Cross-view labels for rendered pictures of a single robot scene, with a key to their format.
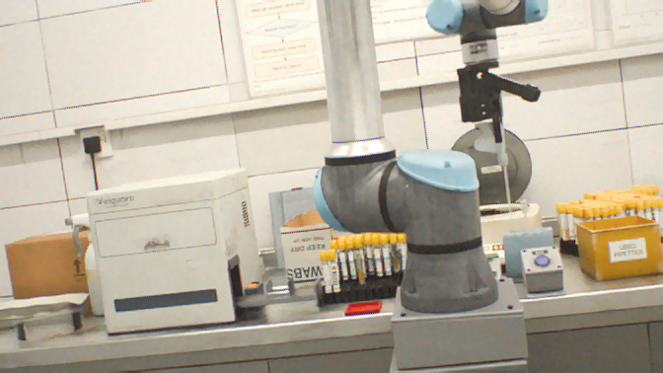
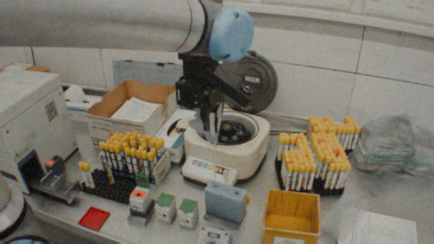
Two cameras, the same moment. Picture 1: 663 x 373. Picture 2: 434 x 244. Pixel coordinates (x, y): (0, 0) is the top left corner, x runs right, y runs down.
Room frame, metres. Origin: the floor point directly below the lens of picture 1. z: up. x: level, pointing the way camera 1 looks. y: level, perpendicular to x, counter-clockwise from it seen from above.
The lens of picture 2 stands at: (1.09, -0.46, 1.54)
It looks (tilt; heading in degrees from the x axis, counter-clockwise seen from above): 32 degrees down; 8
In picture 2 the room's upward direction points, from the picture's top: straight up
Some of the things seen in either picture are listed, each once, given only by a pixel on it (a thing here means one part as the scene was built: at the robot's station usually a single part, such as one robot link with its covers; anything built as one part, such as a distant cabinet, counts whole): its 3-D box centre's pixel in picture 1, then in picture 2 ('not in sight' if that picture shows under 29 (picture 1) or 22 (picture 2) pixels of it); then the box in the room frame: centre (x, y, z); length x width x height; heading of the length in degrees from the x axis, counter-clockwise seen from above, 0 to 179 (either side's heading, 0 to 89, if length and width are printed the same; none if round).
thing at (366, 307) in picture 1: (363, 308); (94, 218); (1.58, -0.03, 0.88); 0.07 x 0.07 x 0.01; 82
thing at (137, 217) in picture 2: not in sight; (142, 208); (1.64, -0.16, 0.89); 0.09 x 0.05 x 0.04; 172
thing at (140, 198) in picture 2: not in sight; (141, 202); (1.64, -0.16, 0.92); 0.05 x 0.04 x 0.06; 172
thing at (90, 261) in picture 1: (95, 263); not in sight; (1.91, 0.58, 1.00); 0.09 x 0.08 x 0.24; 172
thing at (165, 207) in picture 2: not in sight; (165, 208); (1.64, -0.23, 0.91); 0.05 x 0.04 x 0.07; 172
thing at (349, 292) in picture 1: (356, 270); (108, 174); (1.71, -0.03, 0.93); 0.17 x 0.09 x 0.11; 82
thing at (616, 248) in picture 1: (618, 247); (289, 224); (1.62, -0.55, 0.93); 0.13 x 0.13 x 0.10; 86
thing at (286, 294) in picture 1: (269, 293); (48, 181); (1.65, 0.16, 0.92); 0.21 x 0.07 x 0.05; 82
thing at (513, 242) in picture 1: (529, 255); (225, 203); (1.67, -0.39, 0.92); 0.10 x 0.07 x 0.10; 74
